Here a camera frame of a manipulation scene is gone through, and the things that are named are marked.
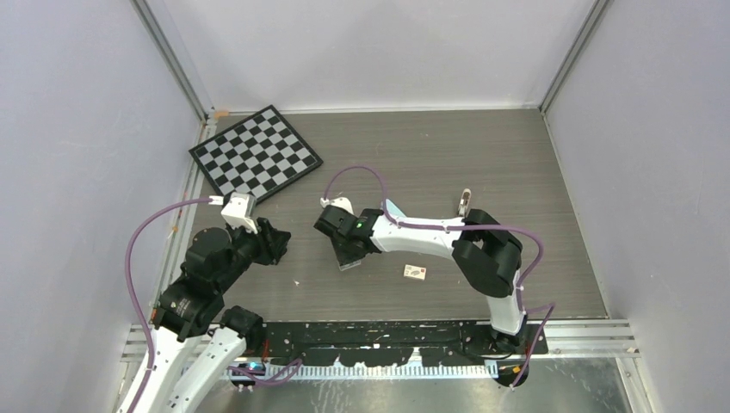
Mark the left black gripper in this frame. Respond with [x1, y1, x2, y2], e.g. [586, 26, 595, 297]
[217, 215, 291, 290]

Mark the small white staple box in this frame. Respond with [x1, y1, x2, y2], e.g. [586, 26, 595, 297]
[403, 264, 426, 280]

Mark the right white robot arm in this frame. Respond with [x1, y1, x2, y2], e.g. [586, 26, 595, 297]
[313, 200, 526, 354]

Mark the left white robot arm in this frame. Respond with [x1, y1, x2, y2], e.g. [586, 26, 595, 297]
[118, 218, 291, 412]

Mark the black white chessboard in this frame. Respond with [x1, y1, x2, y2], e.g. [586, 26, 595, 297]
[189, 105, 324, 202]

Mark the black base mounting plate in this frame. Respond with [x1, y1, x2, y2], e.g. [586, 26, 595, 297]
[242, 320, 548, 367]

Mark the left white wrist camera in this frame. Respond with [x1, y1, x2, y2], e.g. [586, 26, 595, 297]
[208, 192, 259, 234]

